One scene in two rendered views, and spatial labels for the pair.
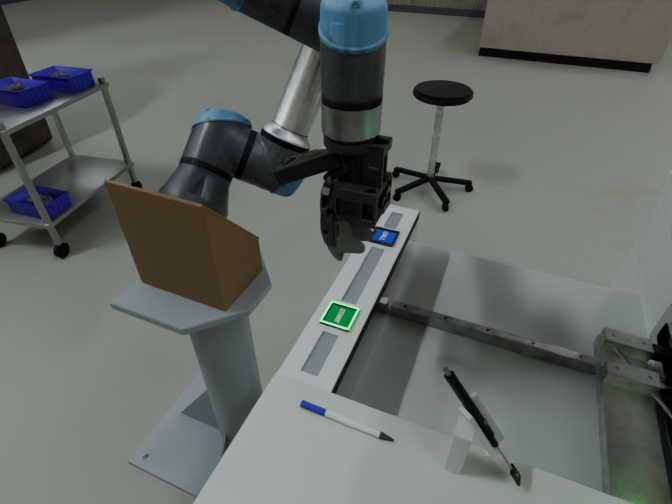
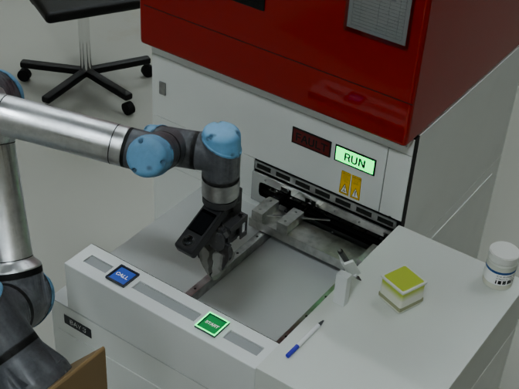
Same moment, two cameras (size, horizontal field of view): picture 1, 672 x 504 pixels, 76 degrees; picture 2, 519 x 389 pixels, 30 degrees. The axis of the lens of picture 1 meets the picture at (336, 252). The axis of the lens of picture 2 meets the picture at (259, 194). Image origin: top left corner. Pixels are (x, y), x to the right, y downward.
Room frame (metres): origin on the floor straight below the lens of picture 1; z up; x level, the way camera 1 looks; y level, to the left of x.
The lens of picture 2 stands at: (0.17, 1.50, 2.44)
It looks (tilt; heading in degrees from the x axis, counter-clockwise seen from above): 36 degrees down; 280
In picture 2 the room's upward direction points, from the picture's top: 4 degrees clockwise
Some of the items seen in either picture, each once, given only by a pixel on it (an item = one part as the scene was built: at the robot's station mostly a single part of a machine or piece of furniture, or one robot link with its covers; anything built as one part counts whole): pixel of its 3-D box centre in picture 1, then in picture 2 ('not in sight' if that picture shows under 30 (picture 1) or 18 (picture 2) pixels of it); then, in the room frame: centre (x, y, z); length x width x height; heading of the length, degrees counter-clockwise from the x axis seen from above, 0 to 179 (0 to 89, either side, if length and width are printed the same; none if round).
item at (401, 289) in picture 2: not in sight; (401, 289); (0.14, -0.20, 1.00); 0.07 x 0.07 x 0.07; 48
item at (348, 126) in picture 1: (352, 117); (219, 186); (0.53, -0.02, 1.33); 0.08 x 0.08 x 0.05
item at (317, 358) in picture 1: (362, 299); (167, 324); (0.65, -0.05, 0.89); 0.55 x 0.09 x 0.14; 157
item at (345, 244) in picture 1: (347, 244); (225, 261); (0.51, -0.02, 1.14); 0.06 x 0.03 x 0.09; 67
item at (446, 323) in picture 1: (508, 341); (227, 265); (0.58, -0.36, 0.84); 0.50 x 0.02 x 0.03; 67
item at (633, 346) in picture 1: (625, 343); (265, 208); (0.53, -0.54, 0.89); 0.08 x 0.03 x 0.03; 67
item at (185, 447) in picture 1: (204, 367); not in sight; (0.84, 0.41, 0.41); 0.51 x 0.44 x 0.82; 67
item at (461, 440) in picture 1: (476, 440); (347, 275); (0.27, -0.17, 1.03); 0.06 x 0.04 x 0.13; 67
